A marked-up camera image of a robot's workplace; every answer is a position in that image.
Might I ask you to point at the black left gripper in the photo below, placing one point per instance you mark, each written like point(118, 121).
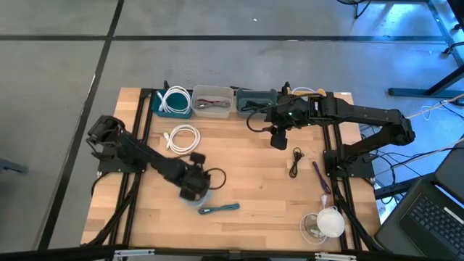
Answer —
point(195, 183)

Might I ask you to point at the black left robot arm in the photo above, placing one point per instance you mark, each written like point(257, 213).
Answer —
point(145, 154)

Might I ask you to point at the black desk leg frame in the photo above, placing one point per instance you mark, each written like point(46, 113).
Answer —
point(417, 92)

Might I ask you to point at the black camera frame bar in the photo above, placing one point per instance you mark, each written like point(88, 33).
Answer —
point(217, 255)

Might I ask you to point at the teal plastic bin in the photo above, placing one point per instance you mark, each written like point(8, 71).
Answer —
point(159, 113)

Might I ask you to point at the yellow plastic bin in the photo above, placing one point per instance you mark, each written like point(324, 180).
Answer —
point(321, 91)

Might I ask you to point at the grey-blue plastic bin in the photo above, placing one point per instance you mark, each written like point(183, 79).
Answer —
point(241, 114)

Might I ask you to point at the white plastic bin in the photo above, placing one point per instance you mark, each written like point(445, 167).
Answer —
point(212, 113)

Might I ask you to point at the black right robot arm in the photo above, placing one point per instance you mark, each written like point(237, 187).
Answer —
point(362, 114)

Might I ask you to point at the black aluminium frame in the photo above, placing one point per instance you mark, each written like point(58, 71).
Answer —
point(349, 217)
point(145, 93)

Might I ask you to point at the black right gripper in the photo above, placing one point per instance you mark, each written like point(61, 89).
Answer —
point(286, 114)

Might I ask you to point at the open black laptop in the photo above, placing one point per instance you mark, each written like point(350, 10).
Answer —
point(427, 221)

